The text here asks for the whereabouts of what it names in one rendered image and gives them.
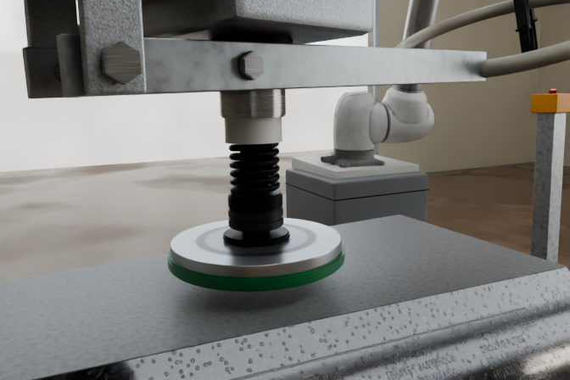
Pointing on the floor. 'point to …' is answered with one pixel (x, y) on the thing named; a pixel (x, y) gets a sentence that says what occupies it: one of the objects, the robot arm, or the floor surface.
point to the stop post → (548, 172)
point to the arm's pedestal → (354, 197)
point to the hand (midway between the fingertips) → (528, 40)
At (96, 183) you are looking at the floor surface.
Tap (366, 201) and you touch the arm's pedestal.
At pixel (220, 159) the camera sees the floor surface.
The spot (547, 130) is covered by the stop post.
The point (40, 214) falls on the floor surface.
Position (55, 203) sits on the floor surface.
